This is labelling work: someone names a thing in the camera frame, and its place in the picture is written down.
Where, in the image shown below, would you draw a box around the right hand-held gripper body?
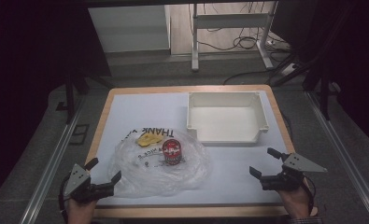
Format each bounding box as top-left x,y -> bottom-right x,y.
261,152 -> 328,191

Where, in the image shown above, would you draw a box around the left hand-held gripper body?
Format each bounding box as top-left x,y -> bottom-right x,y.
59,163 -> 115,204

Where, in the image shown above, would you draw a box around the clear plastic bag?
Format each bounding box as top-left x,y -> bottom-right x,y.
107,126 -> 212,199

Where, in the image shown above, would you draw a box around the white plastic bin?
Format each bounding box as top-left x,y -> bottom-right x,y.
186,91 -> 270,147

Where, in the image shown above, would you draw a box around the red can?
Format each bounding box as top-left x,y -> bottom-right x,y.
162,138 -> 183,166

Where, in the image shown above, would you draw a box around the person's left hand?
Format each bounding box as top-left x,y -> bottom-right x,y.
67,197 -> 97,224

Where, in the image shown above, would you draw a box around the person's right hand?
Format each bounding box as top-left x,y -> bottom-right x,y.
278,186 -> 312,220

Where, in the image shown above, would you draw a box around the white table mat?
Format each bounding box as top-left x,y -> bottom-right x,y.
96,91 -> 288,206

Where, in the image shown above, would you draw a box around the black metal stand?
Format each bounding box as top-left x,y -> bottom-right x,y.
55,69 -> 113,125
272,46 -> 340,121

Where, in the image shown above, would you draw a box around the white power strip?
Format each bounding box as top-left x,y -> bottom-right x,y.
279,63 -> 299,77

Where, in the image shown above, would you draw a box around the white cabinet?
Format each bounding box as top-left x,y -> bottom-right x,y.
88,4 -> 171,54

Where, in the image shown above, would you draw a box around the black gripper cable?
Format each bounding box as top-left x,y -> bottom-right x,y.
303,175 -> 317,217
58,174 -> 72,223

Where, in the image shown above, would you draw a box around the aluminium rail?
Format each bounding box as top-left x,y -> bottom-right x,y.
306,91 -> 369,224
18,96 -> 87,224

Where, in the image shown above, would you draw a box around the black floor cable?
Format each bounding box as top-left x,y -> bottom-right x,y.
222,69 -> 278,86

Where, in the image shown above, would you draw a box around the tangled black floor cables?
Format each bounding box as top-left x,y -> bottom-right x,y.
197,2 -> 293,54

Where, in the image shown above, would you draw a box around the white metal desk frame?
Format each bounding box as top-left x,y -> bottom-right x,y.
191,1 -> 279,73

